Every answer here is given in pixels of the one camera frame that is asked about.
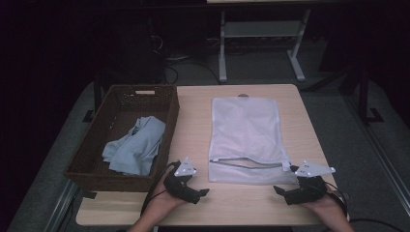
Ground light blue garment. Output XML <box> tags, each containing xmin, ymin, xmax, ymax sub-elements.
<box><xmin>102</xmin><ymin>115</ymin><xmax>167</xmax><ymax>177</ymax></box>

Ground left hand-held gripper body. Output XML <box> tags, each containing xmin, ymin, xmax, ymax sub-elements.
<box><xmin>162</xmin><ymin>157</ymin><xmax>197</xmax><ymax>204</ymax></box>

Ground metal floor rail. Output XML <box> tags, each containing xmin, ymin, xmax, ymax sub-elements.
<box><xmin>341</xmin><ymin>96</ymin><xmax>410</xmax><ymax>218</ymax></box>
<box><xmin>43</xmin><ymin>179</ymin><xmax>80</xmax><ymax>232</ymax></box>

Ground white mesh laundry bag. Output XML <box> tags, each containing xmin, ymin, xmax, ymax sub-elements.
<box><xmin>207</xmin><ymin>97</ymin><xmax>299</xmax><ymax>186</ymax></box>

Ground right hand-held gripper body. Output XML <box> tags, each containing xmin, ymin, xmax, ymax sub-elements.
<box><xmin>284</xmin><ymin>159</ymin><xmax>337</xmax><ymax>205</ymax></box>

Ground black floor cables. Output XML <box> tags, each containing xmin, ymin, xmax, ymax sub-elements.
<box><xmin>163</xmin><ymin>57</ymin><xmax>222</xmax><ymax>85</ymax></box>

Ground brown wicker basket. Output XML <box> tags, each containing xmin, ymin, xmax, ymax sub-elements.
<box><xmin>63</xmin><ymin>84</ymin><xmax>181</xmax><ymax>193</ymax></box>

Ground person's right hand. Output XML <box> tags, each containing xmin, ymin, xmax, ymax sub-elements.
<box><xmin>300</xmin><ymin>186</ymin><xmax>349</xmax><ymax>223</ymax></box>

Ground person's left hand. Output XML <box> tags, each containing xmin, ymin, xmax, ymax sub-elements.
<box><xmin>143</xmin><ymin>173</ymin><xmax>189</xmax><ymax>223</ymax></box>

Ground dark tape strip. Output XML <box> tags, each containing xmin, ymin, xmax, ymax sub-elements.
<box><xmin>80</xmin><ymin>189</ymin><xmax>98</xmax><ymax>200</ymax></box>

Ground white metal desk frame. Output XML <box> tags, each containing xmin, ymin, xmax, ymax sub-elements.
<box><xmin>206</xmin><ymin>0</ymin><xmax>349</xmax><ymax>83</ymax></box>

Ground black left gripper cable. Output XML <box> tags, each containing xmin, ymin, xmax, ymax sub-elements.
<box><xmin>140</xmin><ymin>161</ymin><xmax>179</xmax><ymax>217</ymax></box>

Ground black metal stand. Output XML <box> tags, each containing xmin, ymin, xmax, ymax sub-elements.
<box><xmin>357</xmin><ymin>64</ymin><xmax>386</xmax><ymax>126</ymax></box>
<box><xmin>81</xmin><ymin>76</ymin><xmax>104</xmax><ymax>124</ymax></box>

